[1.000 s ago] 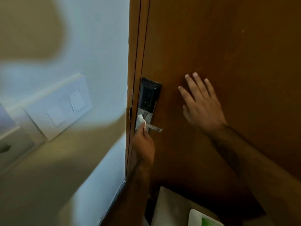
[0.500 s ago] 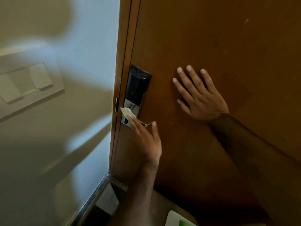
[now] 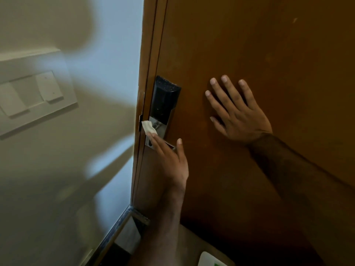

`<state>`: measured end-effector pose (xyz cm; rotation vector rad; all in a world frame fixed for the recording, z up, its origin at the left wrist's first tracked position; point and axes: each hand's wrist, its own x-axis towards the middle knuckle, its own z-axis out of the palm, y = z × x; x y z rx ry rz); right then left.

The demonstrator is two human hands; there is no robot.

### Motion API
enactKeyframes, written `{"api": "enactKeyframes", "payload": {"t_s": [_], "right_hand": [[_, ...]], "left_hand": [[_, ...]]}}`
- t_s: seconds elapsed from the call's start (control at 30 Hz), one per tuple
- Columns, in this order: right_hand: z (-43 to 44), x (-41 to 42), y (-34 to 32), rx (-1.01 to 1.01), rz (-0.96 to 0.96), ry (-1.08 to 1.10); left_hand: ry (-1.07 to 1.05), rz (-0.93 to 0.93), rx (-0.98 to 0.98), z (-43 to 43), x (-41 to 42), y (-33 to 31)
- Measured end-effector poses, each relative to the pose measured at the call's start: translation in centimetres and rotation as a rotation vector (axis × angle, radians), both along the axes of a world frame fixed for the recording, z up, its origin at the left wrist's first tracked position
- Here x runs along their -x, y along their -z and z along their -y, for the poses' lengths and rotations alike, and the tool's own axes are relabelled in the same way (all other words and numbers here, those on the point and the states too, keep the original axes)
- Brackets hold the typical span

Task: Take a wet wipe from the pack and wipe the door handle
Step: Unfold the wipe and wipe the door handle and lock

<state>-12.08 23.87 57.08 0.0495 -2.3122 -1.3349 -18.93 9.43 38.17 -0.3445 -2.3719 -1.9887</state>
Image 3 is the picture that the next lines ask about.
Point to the brown wooden door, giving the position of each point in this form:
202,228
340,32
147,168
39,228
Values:
277,52

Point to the person's right thumb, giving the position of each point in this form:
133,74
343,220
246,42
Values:
218,125

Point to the brown wooden door frame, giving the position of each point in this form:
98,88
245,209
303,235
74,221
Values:
144,52

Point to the white wall switch plate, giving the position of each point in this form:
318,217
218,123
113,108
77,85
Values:
38,119

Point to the person's left hand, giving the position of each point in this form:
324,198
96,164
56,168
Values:
173,166

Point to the white and green object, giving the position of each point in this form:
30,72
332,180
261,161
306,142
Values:
211,259

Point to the person's right hand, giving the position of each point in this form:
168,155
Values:
244,119

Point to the black and silver door lock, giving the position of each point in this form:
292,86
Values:
164,101

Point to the metal floor threshold strip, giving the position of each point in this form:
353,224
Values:
116,229

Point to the person's right little finger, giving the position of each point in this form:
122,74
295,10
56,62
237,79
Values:
247,92

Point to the person's left thumb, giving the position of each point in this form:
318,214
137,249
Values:
180,150

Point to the person's left forearm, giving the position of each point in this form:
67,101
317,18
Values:
160,227

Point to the silver door latch plate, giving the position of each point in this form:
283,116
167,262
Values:
140,123

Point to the person's right middle finger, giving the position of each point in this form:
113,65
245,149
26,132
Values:
223,94

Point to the white wipe cloth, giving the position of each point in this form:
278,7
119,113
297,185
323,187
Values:
149,127

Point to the person's right forearm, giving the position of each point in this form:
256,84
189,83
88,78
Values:
302,196

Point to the white rocker switch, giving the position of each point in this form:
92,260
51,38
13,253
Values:
11,99
49,87

